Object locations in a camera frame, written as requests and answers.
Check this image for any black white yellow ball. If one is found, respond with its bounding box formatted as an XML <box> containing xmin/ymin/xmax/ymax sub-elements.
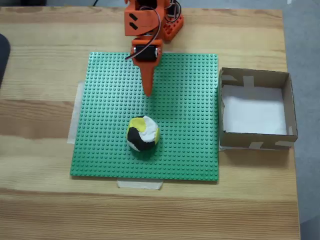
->
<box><xmin>126</xmin><ymin>115</ymin><xmax>161</xmax><ymax>153</ymax></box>

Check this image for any brown cardboard box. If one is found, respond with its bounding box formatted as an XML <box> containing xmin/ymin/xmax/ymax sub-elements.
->
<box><xmin>218</xmin><ymin>67</ymin><xmax>299</xmax><ymax>151</ymax></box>

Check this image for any green studded baseplate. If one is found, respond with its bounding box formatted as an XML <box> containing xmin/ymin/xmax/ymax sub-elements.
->
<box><xmin>69</xmin><ymin>51</ymin><xmax>220</xmax><ymax>185</ymax></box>

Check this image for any masking tape strip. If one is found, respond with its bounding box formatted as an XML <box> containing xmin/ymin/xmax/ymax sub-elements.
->
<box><xmin>116</xmin><ymin>179</ymin><xmax>164</xmax><ymax>191</ymax></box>
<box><xmin>66</xmin><ymin>80</ymin><xmax>85</xmax><ymax>145</ymax></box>

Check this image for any white paper sheet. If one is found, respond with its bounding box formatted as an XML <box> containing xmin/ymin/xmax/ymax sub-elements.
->
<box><xmin>221</xmin><ymin>84</ymin><xmax>288</xmax><ymax>136</ymax></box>

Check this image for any black rounded object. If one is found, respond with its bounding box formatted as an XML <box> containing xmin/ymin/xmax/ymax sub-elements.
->
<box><xmin>0</xmin><ymin>33</ymin><xmax>12</xmax><ymax>89</ymax></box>

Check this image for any gripper servo cable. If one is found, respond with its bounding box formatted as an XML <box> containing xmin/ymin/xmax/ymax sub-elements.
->
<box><xmin>124</xmin><ymin>7</ymin><xmax>162</xmax><ymax>61</ymax></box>

